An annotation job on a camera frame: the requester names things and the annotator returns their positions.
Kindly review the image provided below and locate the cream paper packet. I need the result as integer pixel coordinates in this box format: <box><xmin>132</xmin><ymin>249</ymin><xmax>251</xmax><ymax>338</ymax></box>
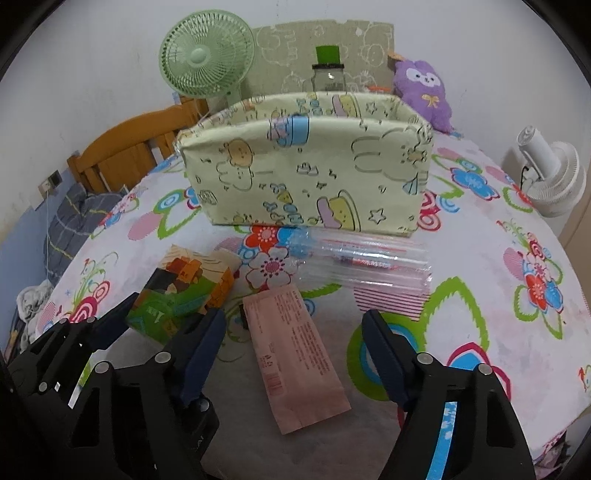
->
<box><xmin>212</xmin><ymin>247</ymin><xmax>243</xmax><ymax>278</ymax></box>

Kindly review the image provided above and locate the purple plush toy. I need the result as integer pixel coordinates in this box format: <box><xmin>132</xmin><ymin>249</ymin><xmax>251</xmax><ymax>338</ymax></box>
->
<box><xmin>392</xmin><ymin>53</ymin><xmax>455</xmax><ymax>134</ymax></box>

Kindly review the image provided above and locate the green desk fan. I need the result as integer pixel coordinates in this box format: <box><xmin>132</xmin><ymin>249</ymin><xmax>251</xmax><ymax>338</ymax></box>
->
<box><xmin>159</xmin><ymin>11</ymin><xmax>257</xmax><ymax>109</ymax></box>

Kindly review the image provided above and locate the clear plastic bag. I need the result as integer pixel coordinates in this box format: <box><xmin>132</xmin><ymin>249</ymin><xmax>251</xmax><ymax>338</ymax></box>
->
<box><xmin>288</xmin><ymin>228</ymin><xmax>432</xmax><ymax>296</ymax></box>

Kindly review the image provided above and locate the yellow printed storage box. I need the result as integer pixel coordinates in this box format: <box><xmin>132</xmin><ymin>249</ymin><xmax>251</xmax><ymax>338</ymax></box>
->
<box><xmin>173</xmin><ymin>90</ymin><xmax>435</xmax><ymax>238</ymax></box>

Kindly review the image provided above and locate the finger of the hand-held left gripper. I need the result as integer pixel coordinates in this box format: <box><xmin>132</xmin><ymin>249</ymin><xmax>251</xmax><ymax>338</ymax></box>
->
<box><xmin>85</xmin><ymin>291</ymin><xmax>140</xmax><ymax>347</ymax></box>
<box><xmin>182</xmin><ymin>397</ymin><xmax>221</xmax><ymax>462</ymax></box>

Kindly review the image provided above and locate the pink flat packet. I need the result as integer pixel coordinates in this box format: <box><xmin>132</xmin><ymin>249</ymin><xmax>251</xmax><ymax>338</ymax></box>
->
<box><xmin>242</xmin><ymin>288</ymin><xmax>352</xmax><ymax>435</ymax></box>

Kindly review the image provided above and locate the white standing fan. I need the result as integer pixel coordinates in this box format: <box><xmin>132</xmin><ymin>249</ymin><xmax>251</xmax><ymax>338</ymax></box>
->
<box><xmin>503</xmin><ymin>126</ymin><xmax>587</xmax><ymax>219</ymax></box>

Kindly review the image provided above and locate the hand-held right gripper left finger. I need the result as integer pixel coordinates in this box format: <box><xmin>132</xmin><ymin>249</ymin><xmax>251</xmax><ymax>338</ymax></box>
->
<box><xmin>60</xmin><ymin>307</ymin><xmax>227</xmax><ymax>480</ymax></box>

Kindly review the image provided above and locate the green printed tissue packet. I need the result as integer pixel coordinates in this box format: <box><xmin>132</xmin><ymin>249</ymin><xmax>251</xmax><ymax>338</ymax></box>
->
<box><xmin>127</xmin><ymin>244</ymin><xmax>236</xmax><ymax>344</ymax></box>

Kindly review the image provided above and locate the grey plaid pillow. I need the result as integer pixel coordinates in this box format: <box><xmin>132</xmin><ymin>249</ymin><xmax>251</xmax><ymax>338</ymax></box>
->
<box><xmin>44</xmin><ymin>185</ymin><xmax>125</xmax><ymax>282</ymax></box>

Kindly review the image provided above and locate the wall socket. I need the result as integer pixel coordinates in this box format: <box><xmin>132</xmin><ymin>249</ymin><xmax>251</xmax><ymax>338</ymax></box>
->
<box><xmin>37</xmin><ymin>168</ymin><xmax>63</xmax><ymax>195</ymax></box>

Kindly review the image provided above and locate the wooden bed headboard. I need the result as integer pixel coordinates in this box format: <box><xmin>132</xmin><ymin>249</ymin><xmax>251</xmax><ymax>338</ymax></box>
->
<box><xmin>67</xmin><ymin>99</ymin><xmax>208</xmax><ymax>195</ymax></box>

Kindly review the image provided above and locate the glass jar with green lid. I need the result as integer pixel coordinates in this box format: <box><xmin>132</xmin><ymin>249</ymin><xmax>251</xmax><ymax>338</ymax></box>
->
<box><xmin>311</xmin><ymin>46</ymin><xmax>347</xmax><ymax>93</ymax></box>

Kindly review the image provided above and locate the grey crumpled cloth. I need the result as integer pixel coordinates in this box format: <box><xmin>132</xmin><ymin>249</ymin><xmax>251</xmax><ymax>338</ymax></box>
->
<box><xmin>16</xmin><ymin>284</ymin><xmax>56</xmax><ymax>324</ymax></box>

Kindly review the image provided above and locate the green printed board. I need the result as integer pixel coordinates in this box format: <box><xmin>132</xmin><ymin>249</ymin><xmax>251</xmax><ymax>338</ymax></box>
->
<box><xmin>252</xmin><ymin>19</ymin><xmax>395</xmax><ymax>95</ymax></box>

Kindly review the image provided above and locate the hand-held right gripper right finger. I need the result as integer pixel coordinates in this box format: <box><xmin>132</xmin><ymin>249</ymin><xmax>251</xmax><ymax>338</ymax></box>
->
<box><xmin>361</xmin><ymin>310</ymin><xmax>539</xmax><ymax>480</ymax></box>

